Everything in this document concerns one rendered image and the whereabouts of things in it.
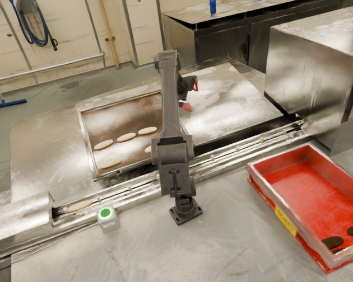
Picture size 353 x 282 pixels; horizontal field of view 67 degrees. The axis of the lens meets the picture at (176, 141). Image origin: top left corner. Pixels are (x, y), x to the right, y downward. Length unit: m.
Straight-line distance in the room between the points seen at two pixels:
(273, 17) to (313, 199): 2.44
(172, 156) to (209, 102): 0.96
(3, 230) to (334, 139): 1.43
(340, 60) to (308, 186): 0.52
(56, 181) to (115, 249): 0.54
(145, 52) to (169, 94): 3.86
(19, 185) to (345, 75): 1.57
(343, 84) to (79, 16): 3.98
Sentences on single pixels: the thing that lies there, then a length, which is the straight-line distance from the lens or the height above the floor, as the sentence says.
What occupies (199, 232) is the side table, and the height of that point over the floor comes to 0.82.
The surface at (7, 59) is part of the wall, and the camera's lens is 4.85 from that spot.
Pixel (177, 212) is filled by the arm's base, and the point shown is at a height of 0.86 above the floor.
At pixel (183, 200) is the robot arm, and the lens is 1.05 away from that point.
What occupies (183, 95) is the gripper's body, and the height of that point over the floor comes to 1.25.
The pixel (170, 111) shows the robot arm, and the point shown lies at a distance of 0.74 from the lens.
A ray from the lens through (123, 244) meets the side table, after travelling 1.12.
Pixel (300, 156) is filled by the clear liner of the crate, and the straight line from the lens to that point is 1.35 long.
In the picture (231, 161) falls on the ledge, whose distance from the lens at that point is 1.28.
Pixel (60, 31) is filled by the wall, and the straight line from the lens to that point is 4.68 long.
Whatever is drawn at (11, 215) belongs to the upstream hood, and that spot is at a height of 0.92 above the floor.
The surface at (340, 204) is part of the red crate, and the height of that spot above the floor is 0.82.
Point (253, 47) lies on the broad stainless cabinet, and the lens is 3.29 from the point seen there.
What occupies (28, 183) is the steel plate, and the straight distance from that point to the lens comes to 1.56.
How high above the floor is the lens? 1.74
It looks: 38 degrees down
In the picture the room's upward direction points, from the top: 8 degrees counter-clockwise
